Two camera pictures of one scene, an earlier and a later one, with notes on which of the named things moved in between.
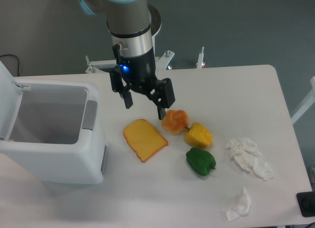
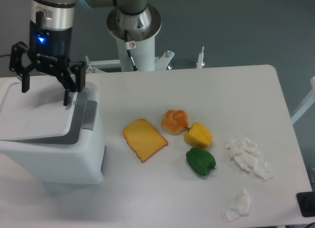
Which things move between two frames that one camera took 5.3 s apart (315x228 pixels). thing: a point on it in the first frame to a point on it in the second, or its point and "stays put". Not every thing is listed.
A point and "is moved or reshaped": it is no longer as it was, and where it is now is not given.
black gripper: x=139 y=73 to x=51 y=48
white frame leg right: x=309 y=102 stays put
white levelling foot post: x=200 y=63 stays put
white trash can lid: x=11 y=96 is moved or reshaped
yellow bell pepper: x=199 y=135 stays put
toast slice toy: x=144 y=139 stays put
